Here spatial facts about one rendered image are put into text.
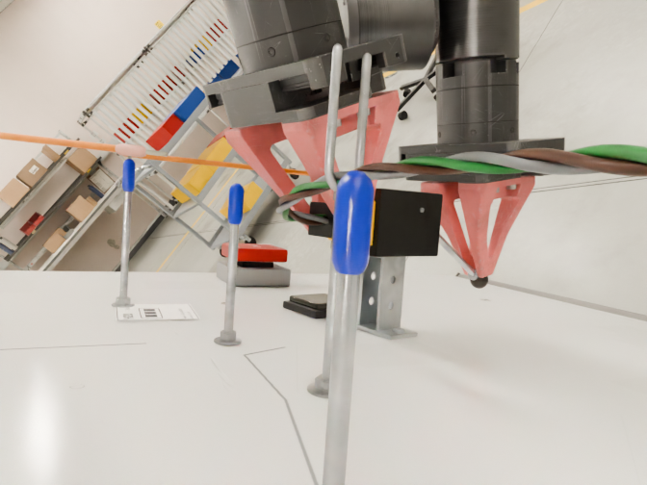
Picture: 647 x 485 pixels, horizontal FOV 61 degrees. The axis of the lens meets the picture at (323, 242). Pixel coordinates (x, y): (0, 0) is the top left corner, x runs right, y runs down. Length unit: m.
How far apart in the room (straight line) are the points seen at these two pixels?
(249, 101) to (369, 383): 0.15
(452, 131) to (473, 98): 0.03
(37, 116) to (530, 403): 8.34
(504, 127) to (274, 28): 0.18
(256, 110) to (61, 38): 8.55
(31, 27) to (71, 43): 0.51
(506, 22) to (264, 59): 0.18
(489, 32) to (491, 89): 0.04
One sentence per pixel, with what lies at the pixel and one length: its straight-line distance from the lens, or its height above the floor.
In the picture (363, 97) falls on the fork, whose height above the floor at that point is 1.21.
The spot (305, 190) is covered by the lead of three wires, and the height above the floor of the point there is 1.20.
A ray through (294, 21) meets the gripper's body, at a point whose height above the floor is 1.24.
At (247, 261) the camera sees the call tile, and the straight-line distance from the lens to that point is 0.49.
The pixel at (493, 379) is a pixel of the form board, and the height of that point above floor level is 1.07.
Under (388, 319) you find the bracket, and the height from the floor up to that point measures 1.08.
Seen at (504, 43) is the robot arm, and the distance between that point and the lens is 0.40.
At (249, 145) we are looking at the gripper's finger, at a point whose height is 1.22.
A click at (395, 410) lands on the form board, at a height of 1.13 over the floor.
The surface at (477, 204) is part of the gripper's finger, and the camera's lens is 0.39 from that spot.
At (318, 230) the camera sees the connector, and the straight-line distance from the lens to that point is 0.32.
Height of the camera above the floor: 1.27
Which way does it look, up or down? 23 degrees down
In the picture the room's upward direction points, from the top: 48 degrees counter-clockwise
